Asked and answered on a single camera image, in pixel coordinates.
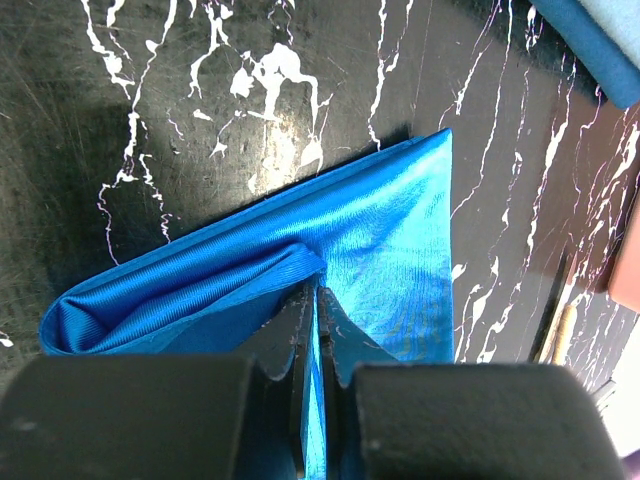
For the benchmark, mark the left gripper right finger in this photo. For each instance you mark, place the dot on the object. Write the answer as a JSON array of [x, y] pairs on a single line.
[[387, 419]]

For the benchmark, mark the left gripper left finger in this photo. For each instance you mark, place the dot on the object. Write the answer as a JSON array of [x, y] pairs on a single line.
[[237, 415]]

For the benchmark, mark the blue cloth napkin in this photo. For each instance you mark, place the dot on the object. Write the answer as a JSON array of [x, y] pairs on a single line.
[[376, 232]]

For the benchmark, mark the grey folded napkin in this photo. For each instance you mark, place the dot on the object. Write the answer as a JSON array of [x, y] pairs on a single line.
[[604, 36]]

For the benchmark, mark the pink divided tray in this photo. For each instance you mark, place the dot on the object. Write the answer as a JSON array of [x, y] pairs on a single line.
[[623, 286]]

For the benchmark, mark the knife with green handle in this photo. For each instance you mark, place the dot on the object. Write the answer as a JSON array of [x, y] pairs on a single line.
[[543, 335]]

